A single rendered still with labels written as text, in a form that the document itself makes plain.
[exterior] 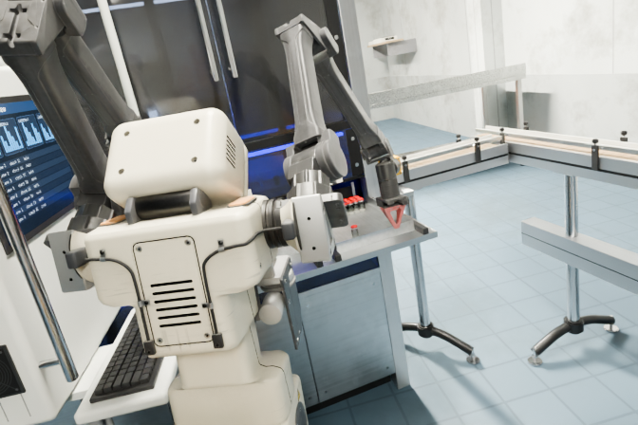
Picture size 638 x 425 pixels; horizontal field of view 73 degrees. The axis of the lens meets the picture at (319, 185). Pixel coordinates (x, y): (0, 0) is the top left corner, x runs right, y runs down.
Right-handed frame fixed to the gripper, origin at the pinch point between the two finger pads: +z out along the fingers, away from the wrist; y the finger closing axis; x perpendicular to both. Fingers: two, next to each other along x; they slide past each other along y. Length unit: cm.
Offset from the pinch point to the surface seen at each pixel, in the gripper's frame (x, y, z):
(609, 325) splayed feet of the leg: -110, 42, 84
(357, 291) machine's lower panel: 6, 41, 33
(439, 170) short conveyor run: -42, 48, -6
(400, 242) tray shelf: 1.4, -3.9, 4.2
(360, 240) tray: 12.2, -0.1, 1.4
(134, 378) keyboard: 76, -22, 13
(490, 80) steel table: -227, 266, -49
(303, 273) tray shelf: 31.8, -5.8, 4.7
